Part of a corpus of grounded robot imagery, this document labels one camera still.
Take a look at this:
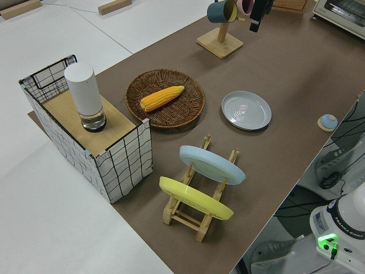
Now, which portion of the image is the brown wicker basket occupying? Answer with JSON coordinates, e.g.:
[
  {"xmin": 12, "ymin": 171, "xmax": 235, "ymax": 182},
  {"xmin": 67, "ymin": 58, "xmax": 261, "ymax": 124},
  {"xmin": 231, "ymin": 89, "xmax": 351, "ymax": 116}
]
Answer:
[{"xmin": 125, "ymin": 68, "xmax": 206, "ymax": 131}]

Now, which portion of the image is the brown table mat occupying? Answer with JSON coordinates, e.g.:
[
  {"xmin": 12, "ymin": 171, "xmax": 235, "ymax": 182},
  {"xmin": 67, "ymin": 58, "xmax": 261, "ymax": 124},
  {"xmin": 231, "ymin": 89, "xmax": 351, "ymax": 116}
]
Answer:
[{"xmin": 27, "ymin": 0, "xmax": 365, "ymax": 274}]

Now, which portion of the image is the white toaster oven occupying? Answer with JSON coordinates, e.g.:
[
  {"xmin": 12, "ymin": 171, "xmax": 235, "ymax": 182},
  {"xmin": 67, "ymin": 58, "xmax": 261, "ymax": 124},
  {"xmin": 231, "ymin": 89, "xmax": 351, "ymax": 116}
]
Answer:
[{"xmin": 310, "ymin": 0, "xmax": 365, "ymax": 41}]

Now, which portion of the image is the white cylinder with clear base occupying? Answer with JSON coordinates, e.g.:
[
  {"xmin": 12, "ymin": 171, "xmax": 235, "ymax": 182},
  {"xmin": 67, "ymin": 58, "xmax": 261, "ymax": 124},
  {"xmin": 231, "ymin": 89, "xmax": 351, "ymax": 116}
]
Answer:
[{"xmin": 63, "ymin": 62, "xmax": 107, "ymax": 133}]

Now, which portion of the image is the gray stand foot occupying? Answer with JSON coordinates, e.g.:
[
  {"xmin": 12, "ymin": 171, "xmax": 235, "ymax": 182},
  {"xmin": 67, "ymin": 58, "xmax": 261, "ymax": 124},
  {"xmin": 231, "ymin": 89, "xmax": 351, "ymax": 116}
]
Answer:
[{"xmin": 250, "ymin": 238, "xmax": 297, "ymax": 271}]

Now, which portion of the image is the yellow plate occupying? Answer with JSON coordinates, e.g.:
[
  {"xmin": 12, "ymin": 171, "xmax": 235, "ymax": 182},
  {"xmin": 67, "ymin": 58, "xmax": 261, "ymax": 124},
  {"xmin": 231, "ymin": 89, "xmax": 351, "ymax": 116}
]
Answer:
[{"xmin": 159, "ymin": 176, "xmax": 235, "ymax": 221}]

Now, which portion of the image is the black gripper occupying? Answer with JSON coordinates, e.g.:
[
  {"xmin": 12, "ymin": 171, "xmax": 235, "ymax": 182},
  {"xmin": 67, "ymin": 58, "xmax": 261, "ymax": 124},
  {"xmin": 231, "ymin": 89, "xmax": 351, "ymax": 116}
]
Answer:
[{"xmin": 249, "ymin": 0, "xmax": 273, "ymax": 33}]

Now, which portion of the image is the yellow corn cob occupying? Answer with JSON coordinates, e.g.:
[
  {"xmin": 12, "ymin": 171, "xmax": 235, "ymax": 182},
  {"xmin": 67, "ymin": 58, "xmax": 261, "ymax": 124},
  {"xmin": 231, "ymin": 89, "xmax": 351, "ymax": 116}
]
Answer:
[{"xmin": 139, "ymin": 85, "xmax": 185, "ymax": 112}]

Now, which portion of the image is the wooden block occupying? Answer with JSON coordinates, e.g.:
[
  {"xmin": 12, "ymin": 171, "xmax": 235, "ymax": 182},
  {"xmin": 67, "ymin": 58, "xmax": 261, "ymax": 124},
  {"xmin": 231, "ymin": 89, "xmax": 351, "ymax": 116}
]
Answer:
[
  {"xmin": 0, "ymin": 0, "xmax": 42, "ymax": 20},
  {"xmin": 98, "ymin": 0, "xmax": 137, "ymax": 15}
]

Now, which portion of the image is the gray ceramic plate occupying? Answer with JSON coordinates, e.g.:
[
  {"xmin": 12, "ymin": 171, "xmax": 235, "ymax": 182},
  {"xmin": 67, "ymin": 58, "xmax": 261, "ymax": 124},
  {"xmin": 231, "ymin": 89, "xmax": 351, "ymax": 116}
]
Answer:
[{"xmin": 221, "ymin": 90, "xmax": 273, "ymax": 131}]

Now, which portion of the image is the wooden mug tree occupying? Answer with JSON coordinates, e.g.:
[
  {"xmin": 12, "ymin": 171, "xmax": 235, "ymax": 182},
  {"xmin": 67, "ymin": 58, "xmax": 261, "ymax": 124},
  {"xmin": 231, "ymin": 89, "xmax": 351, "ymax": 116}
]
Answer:
[{"xmin": 196, "ymin": 15, "xmax": 246, "ymax": 59}]

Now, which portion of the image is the wooden dish rack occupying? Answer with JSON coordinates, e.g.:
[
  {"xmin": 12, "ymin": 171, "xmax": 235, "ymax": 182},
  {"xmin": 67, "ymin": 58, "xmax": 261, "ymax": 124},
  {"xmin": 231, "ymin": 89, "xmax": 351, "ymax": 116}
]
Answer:
[{"xmin": 162, "ymin": 133, "xmax": 240, "ymax": 243}]

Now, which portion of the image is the black coiled cable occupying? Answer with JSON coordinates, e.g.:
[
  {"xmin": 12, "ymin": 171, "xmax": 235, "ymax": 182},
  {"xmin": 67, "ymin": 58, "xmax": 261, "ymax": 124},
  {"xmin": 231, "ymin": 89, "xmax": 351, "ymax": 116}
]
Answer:
[{"xmin": 319, "ymin": 172, "xmax": 340, "ymax": 190}]

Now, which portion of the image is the white grid storage box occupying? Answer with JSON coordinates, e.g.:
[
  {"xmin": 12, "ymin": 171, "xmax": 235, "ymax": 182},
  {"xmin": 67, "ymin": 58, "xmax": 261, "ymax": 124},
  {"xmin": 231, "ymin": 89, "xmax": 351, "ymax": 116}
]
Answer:
[{"xmin": 18, "ymin": 54, "xmax": 153, "ymax": 204}]

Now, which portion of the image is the teal mug yellow interior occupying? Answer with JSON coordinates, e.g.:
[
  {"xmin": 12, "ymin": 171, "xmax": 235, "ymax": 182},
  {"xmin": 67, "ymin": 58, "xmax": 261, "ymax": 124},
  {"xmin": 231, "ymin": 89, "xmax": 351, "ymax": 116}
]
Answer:
[{"xmin": 206, "ymin": 0, "xmax": 239, "ymax": 24}]

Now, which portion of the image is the light blue plate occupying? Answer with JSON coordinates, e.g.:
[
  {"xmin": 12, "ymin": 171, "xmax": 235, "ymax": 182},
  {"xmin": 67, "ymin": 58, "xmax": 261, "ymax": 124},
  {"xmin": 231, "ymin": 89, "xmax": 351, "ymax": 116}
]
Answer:
[{"xmin": 179, "ymin": 145, "xmax": 246, "ymax": 186}]

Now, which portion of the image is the pink mug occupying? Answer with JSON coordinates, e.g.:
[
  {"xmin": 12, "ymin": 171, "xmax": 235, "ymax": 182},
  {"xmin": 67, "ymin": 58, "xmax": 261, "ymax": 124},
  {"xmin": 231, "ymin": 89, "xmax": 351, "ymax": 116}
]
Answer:
[{"xmin": 237, "ymin": 0, "xmax": 257, "ymax": 15}]

